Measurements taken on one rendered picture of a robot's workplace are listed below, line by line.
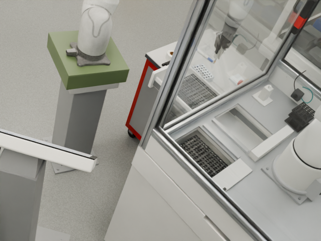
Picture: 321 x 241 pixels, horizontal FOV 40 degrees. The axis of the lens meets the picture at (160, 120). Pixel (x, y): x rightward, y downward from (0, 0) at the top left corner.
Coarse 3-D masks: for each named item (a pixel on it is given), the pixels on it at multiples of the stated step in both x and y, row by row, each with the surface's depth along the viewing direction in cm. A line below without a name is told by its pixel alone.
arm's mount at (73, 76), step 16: (64, 32) 244; (48, 48) 245; (64, 48) 235; (112, 48) 246; (64, 64) 227; (112, 64) 238; (64, 80) 229; (80, 80) 229; (96, 80) 234; (112, 80) 240
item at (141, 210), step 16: (128, 176) 210; (128, 192) 216; (144, 192) 206; (128, 208) 222; (144, 208) 211; (160, 208) 201; (112, 224) 241; (128, 224) 228; (144, 224) 217; (160, 224) 206; (176, 224) 197; (112, 240) 248; (128, 240) 235; (144, 240) 222; (160, 240) 211; (176, 240) 201; (192, 240) 192
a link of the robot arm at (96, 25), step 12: (84, 12) 228; (96, 12) 218; (84, 24) 219; (96, 24) 217; (108, 24) 220; (84, 36) 221; (96, 36) 220; (108, 36) 224; (84, 48) 226; (96, 48) 225
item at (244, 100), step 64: (256, 0) 127; (320, 0) 114; (192, 64) 155; (256, 64) 135; (320, 64) 120; (192, 128) 167; (256, 128) 145; (320, 128) 128; (256, 192) 156; (320, 192) 136
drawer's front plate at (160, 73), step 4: (160, 68) 235; (164, 68) 236; (152, 72) 232; (156, 72) 232; (160, 72) 235; (164, 72) 238; (152, 76) 233; (156, 76) 235; (160, 76) 238; (152, 80) 235; (152, 84) 238
